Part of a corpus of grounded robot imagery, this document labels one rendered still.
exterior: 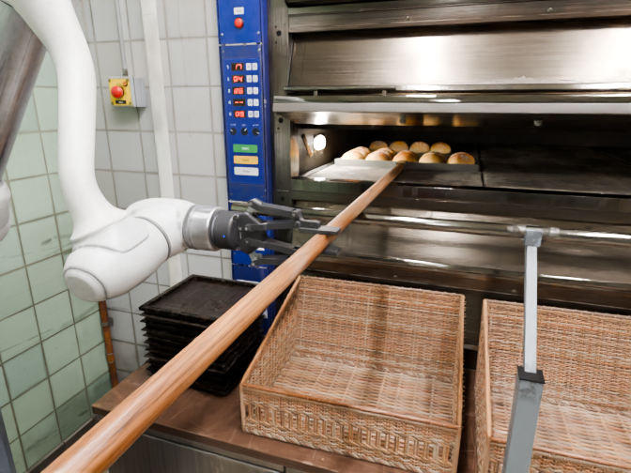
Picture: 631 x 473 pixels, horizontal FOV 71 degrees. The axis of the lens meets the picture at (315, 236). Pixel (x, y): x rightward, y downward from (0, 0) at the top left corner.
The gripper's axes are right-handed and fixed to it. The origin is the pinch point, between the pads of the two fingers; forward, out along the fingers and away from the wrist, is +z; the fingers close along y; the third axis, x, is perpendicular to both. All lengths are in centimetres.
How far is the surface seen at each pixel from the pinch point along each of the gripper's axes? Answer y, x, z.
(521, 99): -24, -50, 35
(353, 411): 47.1, -14.5, 3.6
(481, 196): 3, -64, 29
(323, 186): 3, -64, -20
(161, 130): -14, -62, -80
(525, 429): 34, -4, 39
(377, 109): -22, -50, -1
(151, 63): -36, -62, -82
